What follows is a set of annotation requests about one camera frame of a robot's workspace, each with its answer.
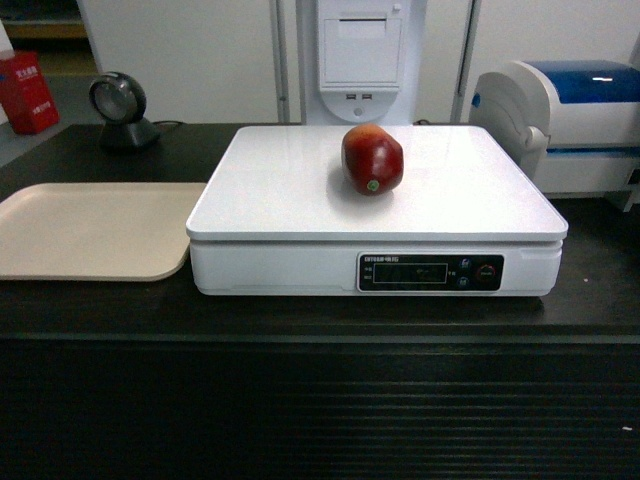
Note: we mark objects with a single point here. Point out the dark red mango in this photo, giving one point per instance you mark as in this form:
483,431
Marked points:
372,160

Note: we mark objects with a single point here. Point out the white checkout scale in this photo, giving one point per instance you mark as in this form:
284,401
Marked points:
279,217

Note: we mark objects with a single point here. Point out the black barcode scanner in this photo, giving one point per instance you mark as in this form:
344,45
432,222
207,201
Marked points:
121,102

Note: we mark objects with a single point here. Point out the beige plastic tray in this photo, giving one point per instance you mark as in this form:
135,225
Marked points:
96,231

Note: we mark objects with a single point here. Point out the white and blue label printer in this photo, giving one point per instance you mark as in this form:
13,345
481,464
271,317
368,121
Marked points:
571,126

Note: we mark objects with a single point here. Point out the red fire equipment box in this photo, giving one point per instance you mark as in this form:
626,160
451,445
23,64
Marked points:
25,96

